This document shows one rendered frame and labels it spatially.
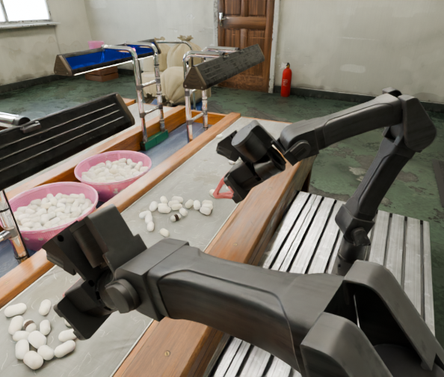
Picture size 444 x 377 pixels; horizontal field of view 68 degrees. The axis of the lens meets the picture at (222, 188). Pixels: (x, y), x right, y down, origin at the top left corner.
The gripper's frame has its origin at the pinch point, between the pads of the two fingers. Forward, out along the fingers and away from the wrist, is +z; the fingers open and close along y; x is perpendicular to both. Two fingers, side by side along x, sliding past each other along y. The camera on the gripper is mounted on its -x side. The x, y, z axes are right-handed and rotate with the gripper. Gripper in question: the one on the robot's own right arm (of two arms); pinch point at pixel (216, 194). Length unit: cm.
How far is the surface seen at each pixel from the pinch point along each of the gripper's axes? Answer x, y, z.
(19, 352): -3, 47, 19
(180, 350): 13.1, 35.8, -1.2
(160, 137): -26, -63, 55
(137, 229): -4.1, 7.8, 23.1
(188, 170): -7.0, -29.5, 26.5
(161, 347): 11.0, 36.6, 1.3
